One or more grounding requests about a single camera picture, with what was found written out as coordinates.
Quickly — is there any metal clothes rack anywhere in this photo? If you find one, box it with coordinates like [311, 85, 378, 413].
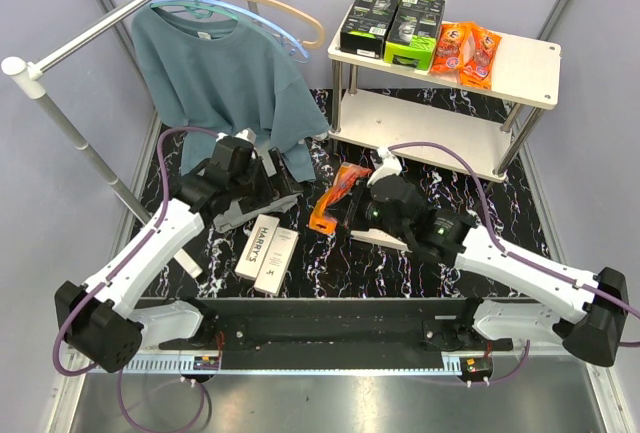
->
[0, 0, 251, 279]

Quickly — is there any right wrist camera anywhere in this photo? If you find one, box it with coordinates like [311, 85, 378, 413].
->
[367, 146, 402, 187]

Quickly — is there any blue plastic hanger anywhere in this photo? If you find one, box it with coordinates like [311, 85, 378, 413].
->
[149, 0, 311, 64]

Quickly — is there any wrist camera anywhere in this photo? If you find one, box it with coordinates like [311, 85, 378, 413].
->
[235, 128, 257, 145]
[367, 146, 402, 187]

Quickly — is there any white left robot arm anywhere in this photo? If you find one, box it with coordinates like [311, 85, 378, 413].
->
[52, 134, 303, 376]

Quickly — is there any white two-tier shelf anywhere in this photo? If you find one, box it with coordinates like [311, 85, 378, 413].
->
[328, 34, 562, 182]

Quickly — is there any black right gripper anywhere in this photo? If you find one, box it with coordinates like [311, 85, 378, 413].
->
[326, 176, 411, 244]

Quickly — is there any aluminium rail frame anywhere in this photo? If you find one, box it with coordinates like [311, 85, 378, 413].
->
[509, 315, 612, 357]

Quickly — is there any teal t-shirt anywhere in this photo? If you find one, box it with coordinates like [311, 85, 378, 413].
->
[131, 6, 330, 182]

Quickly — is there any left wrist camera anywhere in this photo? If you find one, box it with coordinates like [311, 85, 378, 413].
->
[235, 128, 257, 145]

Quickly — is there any white harry's box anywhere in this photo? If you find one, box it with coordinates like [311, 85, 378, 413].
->
[235, 214, 279, 280]
[254, 227, 299, 295]

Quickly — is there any white slotted cable duct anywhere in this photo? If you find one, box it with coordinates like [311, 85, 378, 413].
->
[123, 353, 220, 375]

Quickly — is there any black razor box on shelf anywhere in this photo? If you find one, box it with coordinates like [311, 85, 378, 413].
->
[339, 0, 400, 59]

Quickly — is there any grey folded cloth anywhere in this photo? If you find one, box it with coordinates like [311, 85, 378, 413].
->
[213, 194, 299, 233]

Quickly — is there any long white cosmetic box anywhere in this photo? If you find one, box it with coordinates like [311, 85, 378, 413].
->
[350, 229, 410, 252]

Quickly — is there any black green razor box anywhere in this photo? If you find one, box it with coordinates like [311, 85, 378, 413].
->
[383, 0, 446, 71]

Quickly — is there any black marble pattern mat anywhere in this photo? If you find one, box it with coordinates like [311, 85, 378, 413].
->
[117, 87, 576, 304]

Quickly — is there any orange snack packet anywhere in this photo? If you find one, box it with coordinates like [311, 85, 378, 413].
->
[430, 22, 473, 74]
[460, 24, 503, 90]
[308, 162, 372, 235]

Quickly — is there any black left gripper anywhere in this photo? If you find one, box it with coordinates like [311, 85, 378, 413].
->
[230, 149, 302, 214]

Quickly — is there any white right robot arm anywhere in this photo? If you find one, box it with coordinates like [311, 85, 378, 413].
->
[345, 176, 628, 367]

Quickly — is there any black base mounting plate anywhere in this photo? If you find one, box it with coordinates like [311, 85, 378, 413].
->
[160, 298, 489, 375]

